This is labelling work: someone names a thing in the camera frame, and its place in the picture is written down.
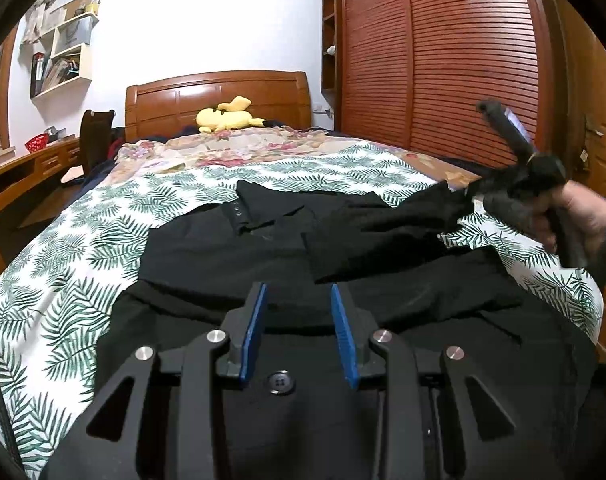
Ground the black coat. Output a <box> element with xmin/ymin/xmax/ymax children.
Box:
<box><xmin>95</xmin><ymin>182</ymin><xmax>596</xmax><ymax>479</ymax></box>

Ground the dark wooden chair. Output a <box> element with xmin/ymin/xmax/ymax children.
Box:
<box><xmin>60</xmin><ymin>110</ymin><xmax>116</xmax><ymax>186</ymax></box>

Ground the wooden headboard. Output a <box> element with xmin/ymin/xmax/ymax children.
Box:
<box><xmin>125</xmin><ymin>70</ymin><xmax>312</xmax><ymax>143</ymax></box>

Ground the wooden louvered wardrobe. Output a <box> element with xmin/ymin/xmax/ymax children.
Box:
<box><xmin>320</xmin><ymin>0</ymin><xmax>606</xmax><ymax>361</ymax></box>

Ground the palm leaf bedsheet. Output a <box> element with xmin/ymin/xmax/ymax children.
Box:
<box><xmin>0</xmin><ymin>142</ymin><xmax>604</xmax><ymax>480</ymax></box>

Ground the wooden desk cabinet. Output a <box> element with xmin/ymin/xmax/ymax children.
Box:
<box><xmin>0</xmin><ymin>136</ymin><xmax>80</xmax><ymax>274</ymax></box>

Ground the red basket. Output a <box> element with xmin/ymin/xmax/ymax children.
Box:
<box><xmin>24</xmin><ymin>132</ymin><xmax>49</xmax><ymax>154</ymax></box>

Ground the person right hand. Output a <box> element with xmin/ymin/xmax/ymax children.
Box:
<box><xmin>530</xmin><ymin>180</ymin><xmax>606</xmax><ymax>287</ymax></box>

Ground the yellow plush toy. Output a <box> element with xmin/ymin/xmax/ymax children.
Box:
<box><xmin>195</xmin><ymin>96</ymin><xmax>264</xmax><ymax>133</ymax></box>

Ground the floral blanket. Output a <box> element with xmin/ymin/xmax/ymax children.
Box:
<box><xmin>100</xmin><ymin>127</ymin><xmax>478</xmax><ymax>193</ymax></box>

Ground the white wall shelf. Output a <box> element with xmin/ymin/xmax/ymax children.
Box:
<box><xmin>30</xmin><ymin>0</ymin><xmax>100</xmax><ymax>102</ymax></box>

